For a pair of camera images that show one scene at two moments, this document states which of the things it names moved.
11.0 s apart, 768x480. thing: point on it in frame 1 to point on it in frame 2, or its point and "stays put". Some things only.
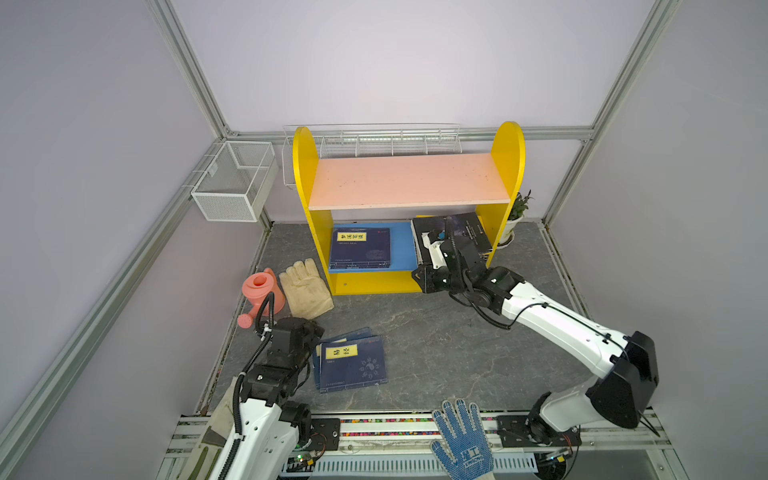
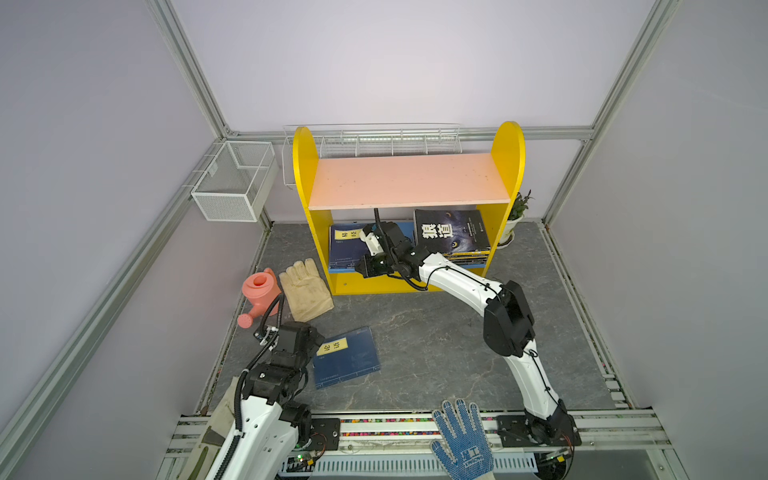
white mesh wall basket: (241, 184) stays put
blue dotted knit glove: (464, 449) stays put
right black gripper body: (437, 281) to (380, 265)
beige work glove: (307, 295) stays put
